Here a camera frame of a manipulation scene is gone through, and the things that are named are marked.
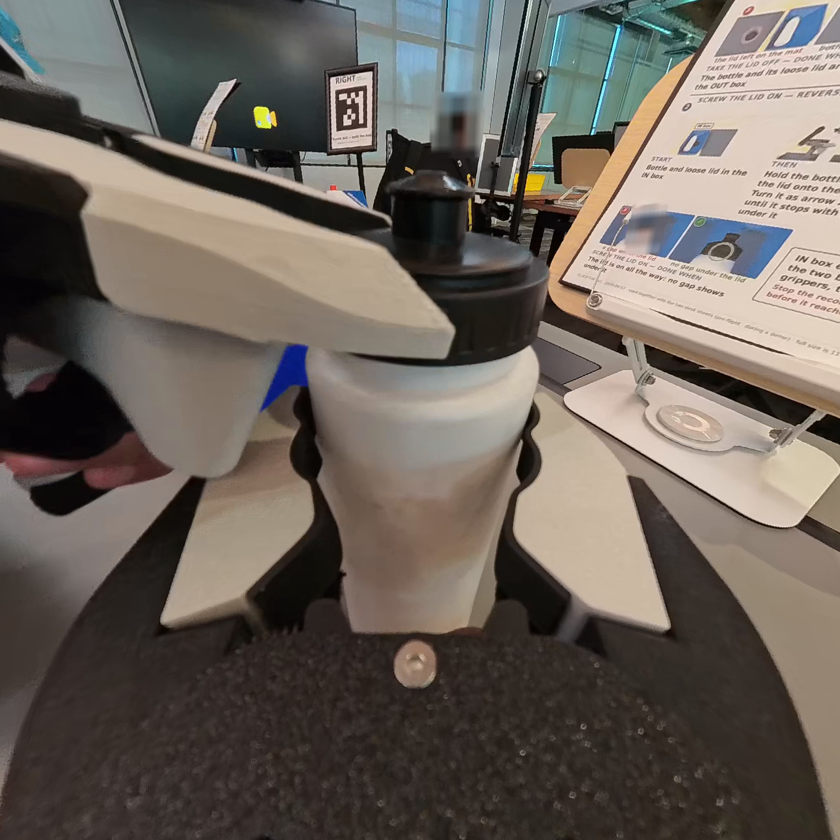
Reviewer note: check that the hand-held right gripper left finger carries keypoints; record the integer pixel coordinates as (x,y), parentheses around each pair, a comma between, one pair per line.
(243,538)

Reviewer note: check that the framed tag sign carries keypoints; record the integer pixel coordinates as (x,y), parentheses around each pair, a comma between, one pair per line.
(351,108)

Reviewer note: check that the black bottle lid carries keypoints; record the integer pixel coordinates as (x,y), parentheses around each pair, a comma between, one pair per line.
(499,295)

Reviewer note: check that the black tripod pole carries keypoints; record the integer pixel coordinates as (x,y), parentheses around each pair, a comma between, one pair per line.
(525,164)

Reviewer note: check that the wooden desk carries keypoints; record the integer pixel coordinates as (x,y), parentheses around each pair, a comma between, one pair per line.
(544,199)

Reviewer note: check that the white document stand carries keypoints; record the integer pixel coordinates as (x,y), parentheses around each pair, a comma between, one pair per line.
(610,407)

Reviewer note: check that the person's left hand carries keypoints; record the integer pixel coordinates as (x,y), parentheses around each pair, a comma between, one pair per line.
(131,467)

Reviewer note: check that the instruction sheet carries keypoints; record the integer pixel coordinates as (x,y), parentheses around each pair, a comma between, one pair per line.
(722,197)

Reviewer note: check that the yellow plastic bin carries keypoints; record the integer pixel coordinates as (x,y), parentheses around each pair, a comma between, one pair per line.
(535,184)

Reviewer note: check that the wooden clipboard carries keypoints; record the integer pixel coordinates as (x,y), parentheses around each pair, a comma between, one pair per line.
(643,131)
(210,118)

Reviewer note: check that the large black screen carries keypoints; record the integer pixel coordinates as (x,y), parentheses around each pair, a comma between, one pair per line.
(197,65)

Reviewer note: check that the blue plastic bin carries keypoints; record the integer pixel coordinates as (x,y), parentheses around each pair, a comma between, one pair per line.
(289,374)

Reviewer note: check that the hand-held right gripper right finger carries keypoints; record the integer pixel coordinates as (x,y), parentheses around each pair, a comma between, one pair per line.
(584,525)

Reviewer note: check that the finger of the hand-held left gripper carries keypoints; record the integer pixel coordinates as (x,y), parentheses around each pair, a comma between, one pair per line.
(262,275)
(52,141)

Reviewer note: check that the white plastic bottle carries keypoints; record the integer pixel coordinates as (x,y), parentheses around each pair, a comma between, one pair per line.
(420,459)

